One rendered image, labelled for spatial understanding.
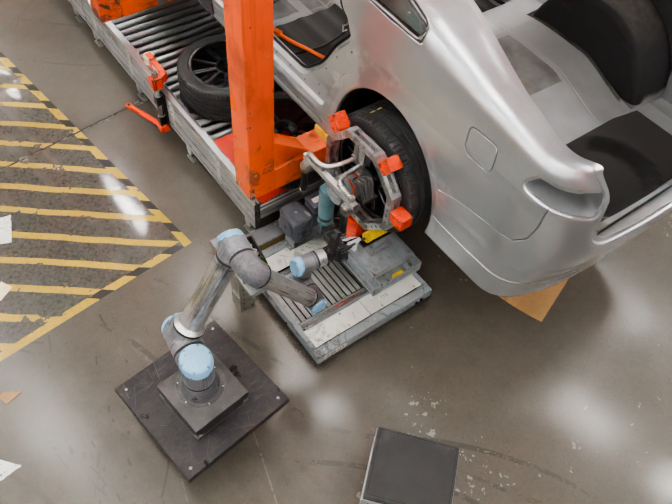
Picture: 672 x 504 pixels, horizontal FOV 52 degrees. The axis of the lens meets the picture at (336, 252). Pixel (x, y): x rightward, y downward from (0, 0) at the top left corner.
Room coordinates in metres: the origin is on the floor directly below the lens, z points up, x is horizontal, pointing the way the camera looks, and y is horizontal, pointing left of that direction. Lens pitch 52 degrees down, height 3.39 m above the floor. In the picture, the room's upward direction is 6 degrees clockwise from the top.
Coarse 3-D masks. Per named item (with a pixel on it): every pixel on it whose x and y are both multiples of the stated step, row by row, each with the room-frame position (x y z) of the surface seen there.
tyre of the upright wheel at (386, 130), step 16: (352, 112) 2.67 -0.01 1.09; (368, 112) 2.61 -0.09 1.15; (384, 112) 2.60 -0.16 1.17; (400, 112) 2.60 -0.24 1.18; (368, 128) 2.51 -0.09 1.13; (384, 128) 2.48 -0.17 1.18; (400, 128) 2.49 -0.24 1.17; (384, 144) 2.42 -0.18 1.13; (400, 144) 2.41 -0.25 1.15; (416, 144) 2.43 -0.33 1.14; (416, 160) 2.37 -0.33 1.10; (400, 176) 2.31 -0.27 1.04; (416, 176) 2.32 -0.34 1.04; (416, 192) 2.27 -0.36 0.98; (416, 208) 2.26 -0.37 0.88
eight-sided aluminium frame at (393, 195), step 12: (336, 132) 2.57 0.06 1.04; (348, 132) 2.49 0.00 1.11; (360, 132) 2.50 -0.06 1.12; (336, 144) 2.63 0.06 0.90; (360, 144) 2.42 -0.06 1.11; (372, 144) 2.42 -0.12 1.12; (336, 156) 2.62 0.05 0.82; (372, 156) 2.35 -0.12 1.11; (384, 156) 2.36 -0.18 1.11; (336, 168) 2.61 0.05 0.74; (384, 180) 2.27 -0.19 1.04; (396, 192) 2.25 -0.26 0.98; (396, 204) 2.25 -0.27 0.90; (360, 216) 2.39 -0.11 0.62; (384, 216) 2.24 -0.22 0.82; (372, 228) 2.29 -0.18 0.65; (384, 228) 2.22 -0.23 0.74
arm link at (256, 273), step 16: (240, 256) 1.63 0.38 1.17; (256, 256) 1.66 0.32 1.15; (240, 272) 1.59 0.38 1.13; (256, 272) 1.59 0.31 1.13; (272, 272) 1.66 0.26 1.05; (256, 288) 1.58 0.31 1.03; (272, 288) 1.63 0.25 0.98; (288, 288) 1.68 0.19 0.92; (304, 288) 1.75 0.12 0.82; (304, 304) 1.74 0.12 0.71; (320, 304) 1.76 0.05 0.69
